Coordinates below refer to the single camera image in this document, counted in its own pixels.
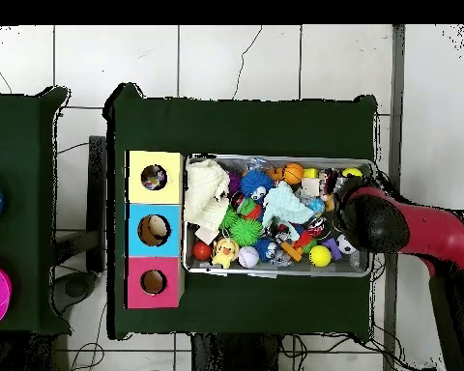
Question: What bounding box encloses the polka dot cloth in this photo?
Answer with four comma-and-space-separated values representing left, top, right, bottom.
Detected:
141, 164, 168, 190

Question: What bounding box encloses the green spiky puffer ball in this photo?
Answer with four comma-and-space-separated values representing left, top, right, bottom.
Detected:
228, 216, 263, 247

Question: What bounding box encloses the silver mesh bin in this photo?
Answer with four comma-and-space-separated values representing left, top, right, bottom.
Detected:
183, 153, 376, 277

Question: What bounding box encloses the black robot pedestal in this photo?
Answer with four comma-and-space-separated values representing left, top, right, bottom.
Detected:
190, 332, 283, 371

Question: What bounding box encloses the wooden box with three holes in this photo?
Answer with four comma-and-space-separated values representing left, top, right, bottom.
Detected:
123, 149, 187, 310

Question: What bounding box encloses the cream muslin cloth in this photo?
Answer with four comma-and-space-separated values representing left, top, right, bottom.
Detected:
183, 157, 231, 237

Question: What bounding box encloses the yellow plush chick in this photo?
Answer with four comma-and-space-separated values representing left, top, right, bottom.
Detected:
211, 237, 241, 270

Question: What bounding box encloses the orange toy basketball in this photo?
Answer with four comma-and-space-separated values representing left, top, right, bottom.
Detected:
282, 162, 305, 186

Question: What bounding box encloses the dark green table cloth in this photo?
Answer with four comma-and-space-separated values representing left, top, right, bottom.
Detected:
102, 82, 379, 341

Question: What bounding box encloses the dark green covered side table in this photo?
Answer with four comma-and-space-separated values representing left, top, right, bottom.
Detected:
0, 86, 73, 335

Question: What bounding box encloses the blue spiky puffer ball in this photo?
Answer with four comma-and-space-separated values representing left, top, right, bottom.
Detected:
239, 168, 275, 198

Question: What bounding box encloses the light blue muslin cloth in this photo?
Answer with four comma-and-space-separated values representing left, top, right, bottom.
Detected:
262, 181, 315, 229

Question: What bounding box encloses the red orange ball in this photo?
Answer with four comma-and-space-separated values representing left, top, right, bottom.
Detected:
192, 241, 213, 261

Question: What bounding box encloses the white toy baseball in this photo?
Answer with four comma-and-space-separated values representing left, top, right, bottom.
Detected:
238, 245, 260, 269

